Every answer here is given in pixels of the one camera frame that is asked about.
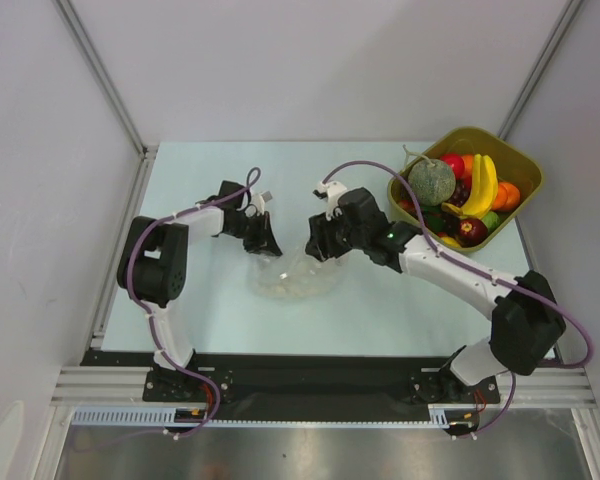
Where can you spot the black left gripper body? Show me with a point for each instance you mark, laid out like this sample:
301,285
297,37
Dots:
258,230

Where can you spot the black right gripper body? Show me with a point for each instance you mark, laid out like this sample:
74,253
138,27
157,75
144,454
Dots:
322,233

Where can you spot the clear zip top bag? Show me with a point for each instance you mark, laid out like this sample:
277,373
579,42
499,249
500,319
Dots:
294,275

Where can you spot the green netted fake melon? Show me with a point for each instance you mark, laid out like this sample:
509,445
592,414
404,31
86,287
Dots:
433,181

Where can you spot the dark red fake apple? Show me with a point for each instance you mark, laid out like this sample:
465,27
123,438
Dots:
471,232

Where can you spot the yellow fake banana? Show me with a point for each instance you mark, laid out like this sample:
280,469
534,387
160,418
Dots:
484,188

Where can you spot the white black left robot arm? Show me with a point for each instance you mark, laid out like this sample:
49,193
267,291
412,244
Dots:
153,265

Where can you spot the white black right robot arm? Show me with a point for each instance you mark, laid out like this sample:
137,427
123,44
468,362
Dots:
525,324

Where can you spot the purple fake grape bunch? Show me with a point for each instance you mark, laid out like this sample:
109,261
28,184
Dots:
461,193

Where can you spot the red fake apple in bin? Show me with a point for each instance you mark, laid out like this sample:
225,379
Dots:
455,162

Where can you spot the orange fake orange rear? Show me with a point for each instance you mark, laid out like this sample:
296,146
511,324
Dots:
468,161

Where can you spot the green fake lime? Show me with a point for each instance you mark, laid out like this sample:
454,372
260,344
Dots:
492,221

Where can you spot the orange fake tangerine front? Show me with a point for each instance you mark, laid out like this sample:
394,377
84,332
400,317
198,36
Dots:
501,197

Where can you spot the orange fake tangerine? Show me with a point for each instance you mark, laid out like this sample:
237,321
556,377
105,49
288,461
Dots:
501,197
513,197

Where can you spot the orange fake tangerine right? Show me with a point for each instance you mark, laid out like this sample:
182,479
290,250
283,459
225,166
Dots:
513,197

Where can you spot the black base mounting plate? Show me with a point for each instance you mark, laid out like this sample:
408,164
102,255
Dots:
201,362

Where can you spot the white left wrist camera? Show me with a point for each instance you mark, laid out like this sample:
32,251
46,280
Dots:
259,201

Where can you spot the white slotted cable duct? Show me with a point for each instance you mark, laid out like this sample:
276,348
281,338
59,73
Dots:
189,417

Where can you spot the aluminium front frame rail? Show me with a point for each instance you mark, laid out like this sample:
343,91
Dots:
546,388

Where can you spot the left aluminium corner post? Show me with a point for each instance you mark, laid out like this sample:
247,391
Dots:
94,62

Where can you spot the aluminium corner post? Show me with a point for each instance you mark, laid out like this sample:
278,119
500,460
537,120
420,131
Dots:
549,50
94,62

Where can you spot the right aluminium corner post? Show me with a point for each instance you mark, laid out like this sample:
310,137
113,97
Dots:
549,50

